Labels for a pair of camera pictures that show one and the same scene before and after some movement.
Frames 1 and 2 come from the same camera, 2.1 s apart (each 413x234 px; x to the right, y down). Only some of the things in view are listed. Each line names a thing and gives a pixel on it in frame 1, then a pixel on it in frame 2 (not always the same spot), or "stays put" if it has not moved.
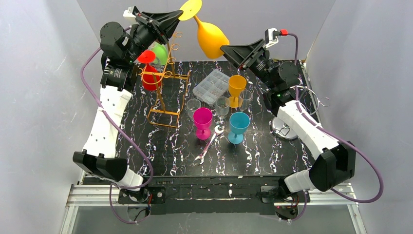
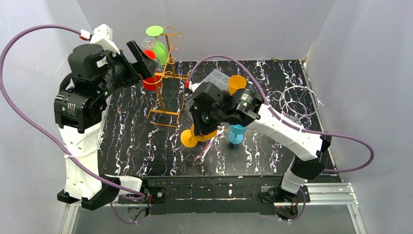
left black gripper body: x=150 y=26 → x=129 y=67
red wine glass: x=151 y=79 stays put
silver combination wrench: x=217 y=132 stays put
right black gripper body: x=253 y=55 → x=200 y=121
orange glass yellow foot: x=210 y=38 → x=189 y=139
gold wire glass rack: x=171 y=90 stays put
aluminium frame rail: x=336 y=193 stays put
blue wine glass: x=239 y=123 stays put
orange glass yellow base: x=236 y=84 stays put
